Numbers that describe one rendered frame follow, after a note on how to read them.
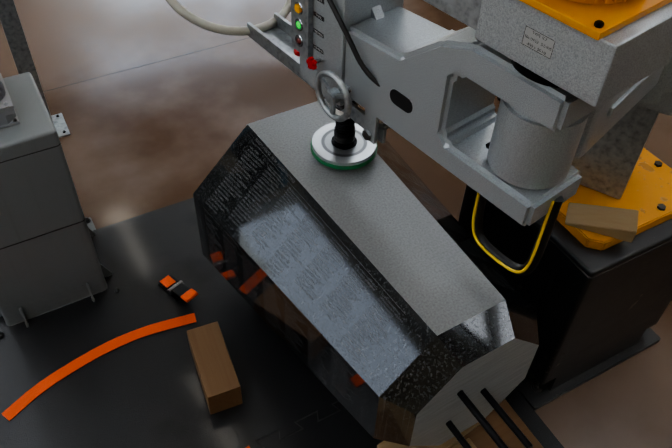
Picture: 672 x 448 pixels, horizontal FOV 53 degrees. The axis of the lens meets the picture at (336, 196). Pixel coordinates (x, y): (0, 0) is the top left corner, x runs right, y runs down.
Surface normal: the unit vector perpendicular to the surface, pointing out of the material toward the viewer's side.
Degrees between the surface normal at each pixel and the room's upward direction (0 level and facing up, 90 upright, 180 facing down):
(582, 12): 0
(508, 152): 90
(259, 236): 45
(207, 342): 0
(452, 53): 90
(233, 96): 0
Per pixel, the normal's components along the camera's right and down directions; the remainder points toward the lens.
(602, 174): -0.52, 0.58
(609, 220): -0.15, -0.76
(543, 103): -0.78, 0.42
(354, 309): -0.57, -0.25
